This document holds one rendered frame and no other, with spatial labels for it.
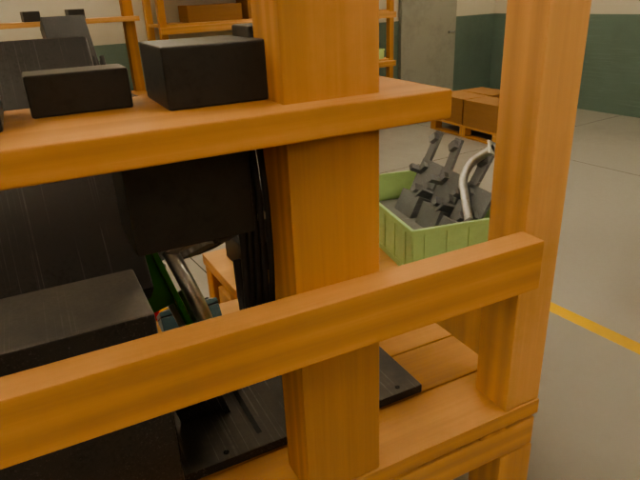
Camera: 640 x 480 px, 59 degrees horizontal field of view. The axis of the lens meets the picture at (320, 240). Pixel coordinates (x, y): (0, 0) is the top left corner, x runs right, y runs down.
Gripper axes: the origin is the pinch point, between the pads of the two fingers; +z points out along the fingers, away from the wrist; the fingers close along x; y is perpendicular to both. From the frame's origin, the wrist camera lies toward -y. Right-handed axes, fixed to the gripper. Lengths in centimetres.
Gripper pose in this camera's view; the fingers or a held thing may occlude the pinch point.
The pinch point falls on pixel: (174, 255)
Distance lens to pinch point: 110.3
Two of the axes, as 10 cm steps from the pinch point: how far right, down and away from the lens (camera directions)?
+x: 1.1, -3.6, -9.3
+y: -5.2, -8.1, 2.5
